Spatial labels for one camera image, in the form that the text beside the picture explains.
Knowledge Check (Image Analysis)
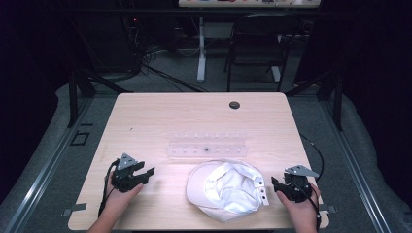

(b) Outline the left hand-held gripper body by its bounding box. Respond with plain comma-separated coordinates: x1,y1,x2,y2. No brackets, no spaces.
111,152,146,194

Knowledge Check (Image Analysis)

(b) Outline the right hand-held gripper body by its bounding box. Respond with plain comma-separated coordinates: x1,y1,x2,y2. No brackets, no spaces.
282,164,321,204

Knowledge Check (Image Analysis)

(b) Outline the white cap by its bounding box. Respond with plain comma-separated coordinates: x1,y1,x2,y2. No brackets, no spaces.
186,158,270,224

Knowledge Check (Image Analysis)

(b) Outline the person's left hand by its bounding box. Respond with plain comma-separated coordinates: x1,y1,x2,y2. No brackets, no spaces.
102,171,144,221

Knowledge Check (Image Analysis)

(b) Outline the person's right hand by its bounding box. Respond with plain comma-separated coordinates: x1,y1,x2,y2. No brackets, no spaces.
275,182,323,229

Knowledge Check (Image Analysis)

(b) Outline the grey tape strip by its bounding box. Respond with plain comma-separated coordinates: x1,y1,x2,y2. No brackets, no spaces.
318,204,338,216
61,202,88,217

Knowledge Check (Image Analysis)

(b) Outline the black tape square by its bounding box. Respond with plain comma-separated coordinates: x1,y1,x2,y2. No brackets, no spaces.
69,130,91,148

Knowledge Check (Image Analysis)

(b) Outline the clear plastic rack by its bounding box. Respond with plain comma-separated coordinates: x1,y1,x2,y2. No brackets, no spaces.
166,130,250,160

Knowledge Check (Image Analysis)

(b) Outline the black metal stand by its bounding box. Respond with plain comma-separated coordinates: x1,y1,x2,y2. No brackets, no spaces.
285,69,345,132
66,66,134,129

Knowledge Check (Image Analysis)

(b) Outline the white desk leg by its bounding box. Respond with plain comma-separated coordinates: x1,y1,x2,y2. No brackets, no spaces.
196,16,208,83

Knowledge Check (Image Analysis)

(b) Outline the black chair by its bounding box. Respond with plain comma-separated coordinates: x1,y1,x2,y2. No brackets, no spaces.
223,13,304,93

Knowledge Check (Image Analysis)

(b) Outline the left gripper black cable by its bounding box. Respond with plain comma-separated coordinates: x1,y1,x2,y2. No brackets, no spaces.
97,158,121,218

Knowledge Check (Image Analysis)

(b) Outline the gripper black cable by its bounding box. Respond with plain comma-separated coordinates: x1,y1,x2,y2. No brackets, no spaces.
97,158,121,218
290,132,326,231

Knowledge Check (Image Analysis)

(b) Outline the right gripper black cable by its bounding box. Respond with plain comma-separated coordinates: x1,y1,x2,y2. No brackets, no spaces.
290,132,326,231

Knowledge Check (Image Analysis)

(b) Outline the aluminium floor rail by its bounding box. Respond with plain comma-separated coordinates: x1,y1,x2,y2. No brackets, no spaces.
319,96,394,233
0,96,95,233

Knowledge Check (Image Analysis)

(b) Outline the bundle of floor cables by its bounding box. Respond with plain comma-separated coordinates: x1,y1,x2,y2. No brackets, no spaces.
122,18,209,94

